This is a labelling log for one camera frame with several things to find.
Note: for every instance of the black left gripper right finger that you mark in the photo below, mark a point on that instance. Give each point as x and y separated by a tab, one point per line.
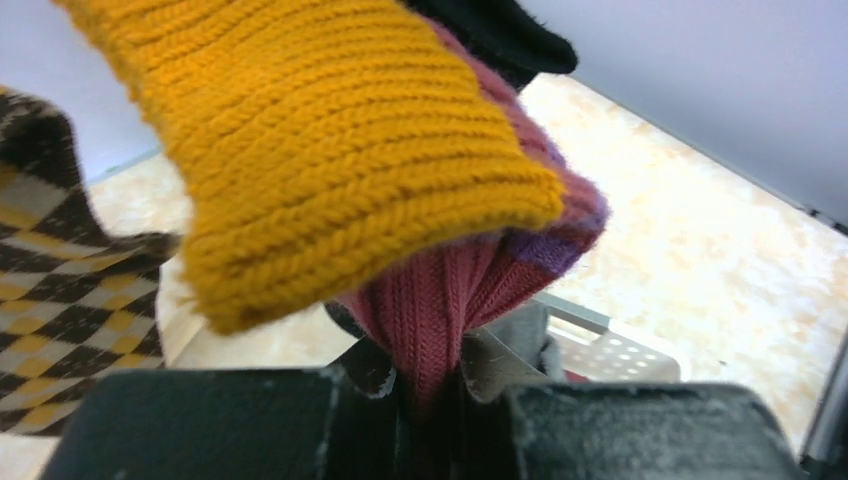
517	424

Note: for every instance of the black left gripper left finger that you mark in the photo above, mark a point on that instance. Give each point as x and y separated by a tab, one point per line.
333	422

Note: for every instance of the maroon purple sock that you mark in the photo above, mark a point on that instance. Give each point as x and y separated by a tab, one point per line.
348	150

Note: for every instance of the black sock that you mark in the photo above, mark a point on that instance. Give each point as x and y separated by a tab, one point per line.
503	36

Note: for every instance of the grey sock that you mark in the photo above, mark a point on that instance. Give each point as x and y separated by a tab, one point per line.
525	332

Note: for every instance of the white plastic basket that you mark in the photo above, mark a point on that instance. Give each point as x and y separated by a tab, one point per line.
600	348

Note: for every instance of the thin brown argyle sock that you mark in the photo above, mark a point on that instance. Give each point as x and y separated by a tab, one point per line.
77	303

